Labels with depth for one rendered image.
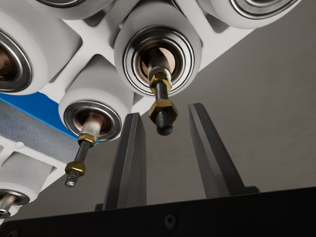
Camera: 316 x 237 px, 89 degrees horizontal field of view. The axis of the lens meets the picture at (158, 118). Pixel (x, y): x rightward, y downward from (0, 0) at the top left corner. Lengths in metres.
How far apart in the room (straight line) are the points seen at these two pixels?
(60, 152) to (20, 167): 0.08
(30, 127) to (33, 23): 0.31
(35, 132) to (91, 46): 0.29
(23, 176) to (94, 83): 0.31
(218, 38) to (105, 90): 0.17
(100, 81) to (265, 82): 0.48
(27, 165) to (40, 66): 0.31
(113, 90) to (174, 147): 0.49
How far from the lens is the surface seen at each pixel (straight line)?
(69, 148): 0.50
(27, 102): 0.49
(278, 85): 0.61
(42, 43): 0.22
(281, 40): 0.54
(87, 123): 0.22
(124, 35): 0.17
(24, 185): 0.47
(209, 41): 0.26
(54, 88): 0.32
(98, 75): 0.24
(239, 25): 0.19
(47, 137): 0.49
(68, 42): 0.27
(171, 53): 0.18
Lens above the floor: 0.42
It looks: 49 degrees down
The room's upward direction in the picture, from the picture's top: 177 degrees clockwise
